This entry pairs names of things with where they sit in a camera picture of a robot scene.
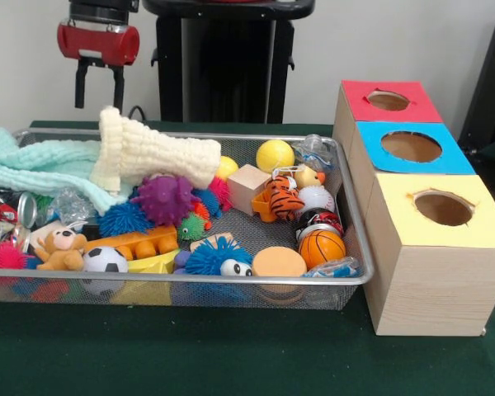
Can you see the cream waffle cloth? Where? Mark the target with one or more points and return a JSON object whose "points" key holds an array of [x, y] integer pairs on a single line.
{"points": [[156, 152]]}

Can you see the mint green cloth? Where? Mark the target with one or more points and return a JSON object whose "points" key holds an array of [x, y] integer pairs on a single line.
{"points": [[37, 165]]}

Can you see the toy basketball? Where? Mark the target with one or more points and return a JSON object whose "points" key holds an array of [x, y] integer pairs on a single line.
{"points": [[322, 248]]}

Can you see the dark green table cloth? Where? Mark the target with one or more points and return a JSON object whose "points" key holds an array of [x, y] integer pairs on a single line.
{"points": [[189, 354]]}

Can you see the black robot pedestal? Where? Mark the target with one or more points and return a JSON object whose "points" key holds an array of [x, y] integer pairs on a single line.
{"points": [[214, 62]]}

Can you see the tan teddy bear plush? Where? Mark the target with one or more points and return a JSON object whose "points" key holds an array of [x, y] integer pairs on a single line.
{"points": [[62, 253]]}

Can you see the orange foam disc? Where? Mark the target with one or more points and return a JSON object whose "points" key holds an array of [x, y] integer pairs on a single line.
{"points": [[278, 262]]}

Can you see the wooden box with three holes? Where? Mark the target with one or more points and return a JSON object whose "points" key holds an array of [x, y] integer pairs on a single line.
{"points": [[429, 288]]}

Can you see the toy baseball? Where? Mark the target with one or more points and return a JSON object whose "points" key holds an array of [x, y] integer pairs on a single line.
{"points": [[319, 198]]}

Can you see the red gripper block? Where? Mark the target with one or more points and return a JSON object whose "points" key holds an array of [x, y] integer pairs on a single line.
{"points": [[99, 43]]}

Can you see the plain yellow ball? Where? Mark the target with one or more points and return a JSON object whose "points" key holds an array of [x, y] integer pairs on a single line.
{"points": [[275, 155]]}

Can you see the blue spiky ball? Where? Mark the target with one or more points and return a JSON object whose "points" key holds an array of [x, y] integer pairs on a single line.
{"points": [[123, 220]]}

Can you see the yellow smiley ball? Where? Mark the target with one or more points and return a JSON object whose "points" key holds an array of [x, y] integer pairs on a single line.
{"points": [[229, 167]]}

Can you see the orange toy vehicle with wheels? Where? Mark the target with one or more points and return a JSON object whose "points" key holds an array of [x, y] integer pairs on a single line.
{"points": [[148, 243]]}

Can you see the toy soccer ball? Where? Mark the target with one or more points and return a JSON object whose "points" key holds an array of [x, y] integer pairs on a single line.
{"points": [[105, 260]]}

